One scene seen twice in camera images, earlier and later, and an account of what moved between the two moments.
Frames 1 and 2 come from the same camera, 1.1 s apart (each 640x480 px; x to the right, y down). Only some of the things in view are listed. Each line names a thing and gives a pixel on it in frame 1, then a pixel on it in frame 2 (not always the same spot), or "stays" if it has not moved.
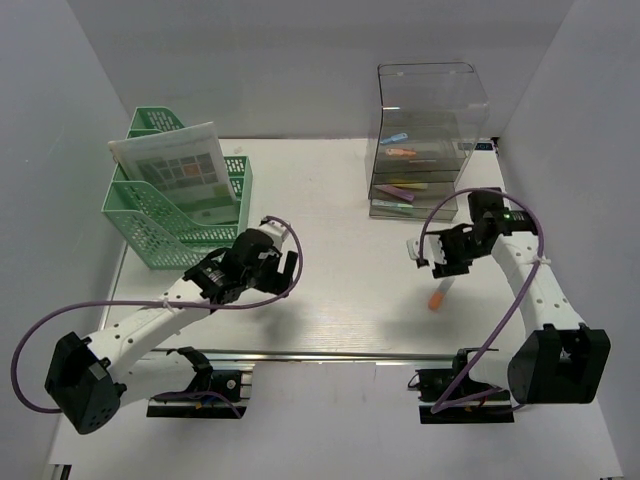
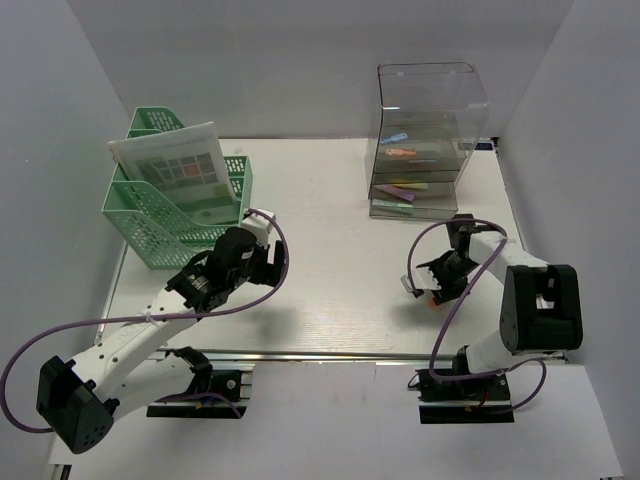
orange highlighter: (400, 152) stays
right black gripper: (452, 268) → (448, 292)
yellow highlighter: (415, 186) stays
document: (186, 164) stays
